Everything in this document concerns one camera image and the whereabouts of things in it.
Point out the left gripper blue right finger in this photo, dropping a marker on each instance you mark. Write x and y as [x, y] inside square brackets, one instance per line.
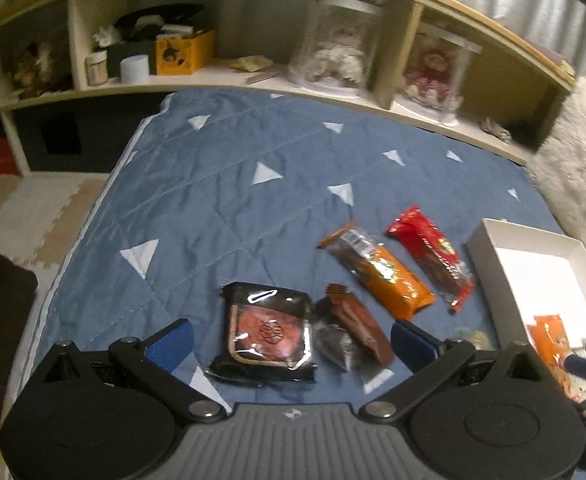
[433, 363]

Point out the white cylinder cup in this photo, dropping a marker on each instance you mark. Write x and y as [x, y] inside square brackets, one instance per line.
[135, 69]

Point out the white shallow box tray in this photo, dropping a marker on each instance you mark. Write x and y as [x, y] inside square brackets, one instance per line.
[527, 272]

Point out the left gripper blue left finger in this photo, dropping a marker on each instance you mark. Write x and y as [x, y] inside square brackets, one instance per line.
[150, 364]

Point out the small round candy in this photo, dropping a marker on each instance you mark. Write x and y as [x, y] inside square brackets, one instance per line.
[479, 339]

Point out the orange snack bar packet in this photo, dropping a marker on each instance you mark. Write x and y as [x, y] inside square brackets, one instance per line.
[387, 279]

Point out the white doll in case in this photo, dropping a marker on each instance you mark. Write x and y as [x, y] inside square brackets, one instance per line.
[335, 53]

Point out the small trinket on shelf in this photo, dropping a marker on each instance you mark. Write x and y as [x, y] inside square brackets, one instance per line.
[494, 129]

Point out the small jar on shelf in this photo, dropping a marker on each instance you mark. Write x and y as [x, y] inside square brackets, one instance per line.
[96, 64]

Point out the black clear mooncake packet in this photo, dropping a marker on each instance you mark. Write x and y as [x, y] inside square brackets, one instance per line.
[268, 336]

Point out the blue triangle-pattern quilt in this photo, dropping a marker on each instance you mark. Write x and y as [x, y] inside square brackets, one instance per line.
[224, 186]

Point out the wooden headboard shelf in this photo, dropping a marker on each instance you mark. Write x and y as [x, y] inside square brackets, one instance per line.
[511, 80]

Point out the red doll in case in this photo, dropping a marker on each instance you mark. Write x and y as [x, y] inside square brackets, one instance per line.
[432, 83]

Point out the brown snack packet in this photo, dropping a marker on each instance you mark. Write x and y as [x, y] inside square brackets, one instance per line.
[346, 333]

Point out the red snack packet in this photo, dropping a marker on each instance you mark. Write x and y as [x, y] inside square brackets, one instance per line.
[435, 255]

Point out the fluffy cream pillow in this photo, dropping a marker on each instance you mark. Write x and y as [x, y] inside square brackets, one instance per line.
[558, 168]

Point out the yellow box on shelf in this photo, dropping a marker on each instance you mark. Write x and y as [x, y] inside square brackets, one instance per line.
[177, 56]

